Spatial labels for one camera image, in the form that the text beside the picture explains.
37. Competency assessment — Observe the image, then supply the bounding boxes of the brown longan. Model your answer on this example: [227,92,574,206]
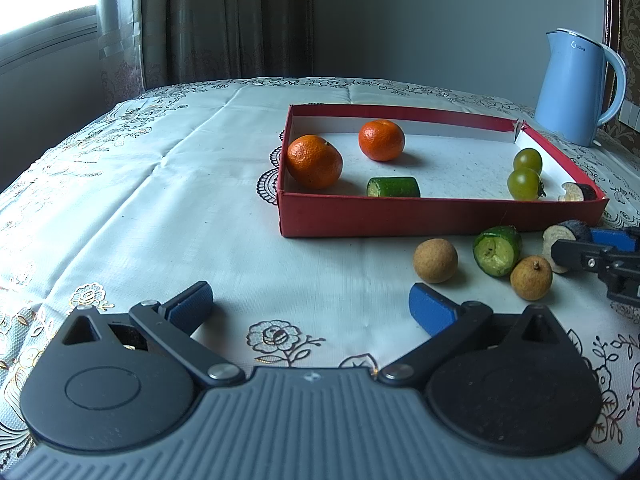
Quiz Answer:
[413,238,459,283]
[510,256,553,301]

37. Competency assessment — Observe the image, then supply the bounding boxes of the white wall switch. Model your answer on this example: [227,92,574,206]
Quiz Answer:
[619,99,640,132]

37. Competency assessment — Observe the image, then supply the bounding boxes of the red cardboard box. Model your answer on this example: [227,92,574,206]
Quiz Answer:
[277,103,610,238]

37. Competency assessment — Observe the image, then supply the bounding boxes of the sheer white curtain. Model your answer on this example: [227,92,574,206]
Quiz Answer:
[97,0,147,107]

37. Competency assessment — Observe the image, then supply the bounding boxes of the green cucumber piece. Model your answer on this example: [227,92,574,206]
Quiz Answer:
[366,176,421,198]
[472,226,523,277]

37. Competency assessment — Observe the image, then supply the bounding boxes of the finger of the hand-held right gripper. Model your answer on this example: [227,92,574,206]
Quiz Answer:
[551,239,640,301]
[590,227,640,252]

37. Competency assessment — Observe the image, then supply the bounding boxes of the large light orange mandarin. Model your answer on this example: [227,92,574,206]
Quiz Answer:
[286,134,344,190]

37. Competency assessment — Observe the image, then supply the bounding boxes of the deep orange mandarin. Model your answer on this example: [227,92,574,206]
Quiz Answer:
[358,119,406,162]

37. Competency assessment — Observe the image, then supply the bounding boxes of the light blue electric kettle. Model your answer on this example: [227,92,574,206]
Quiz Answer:
[534,28,628,147]

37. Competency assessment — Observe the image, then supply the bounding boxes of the purple eggplant piece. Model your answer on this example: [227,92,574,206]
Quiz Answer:
[558,182,597,202]
[542,220,593,274]

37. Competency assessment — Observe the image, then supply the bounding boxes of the white floral tablecloth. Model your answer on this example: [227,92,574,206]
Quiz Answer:
[0,76,640,480]

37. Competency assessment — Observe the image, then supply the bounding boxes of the green tomato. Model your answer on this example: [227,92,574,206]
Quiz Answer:
[507,167,546,200]
[513,147,543,173]

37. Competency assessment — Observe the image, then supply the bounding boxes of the grey window sill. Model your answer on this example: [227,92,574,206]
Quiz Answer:
[0,5,99,72]

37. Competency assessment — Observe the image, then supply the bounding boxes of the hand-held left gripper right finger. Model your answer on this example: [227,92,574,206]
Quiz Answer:
[379,283,585,387]

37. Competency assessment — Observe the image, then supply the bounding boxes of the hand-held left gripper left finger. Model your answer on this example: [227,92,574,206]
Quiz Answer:
[60,281,246,387]

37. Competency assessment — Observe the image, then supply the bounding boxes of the brown curtain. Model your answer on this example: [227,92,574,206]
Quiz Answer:
[140,0,313,86]

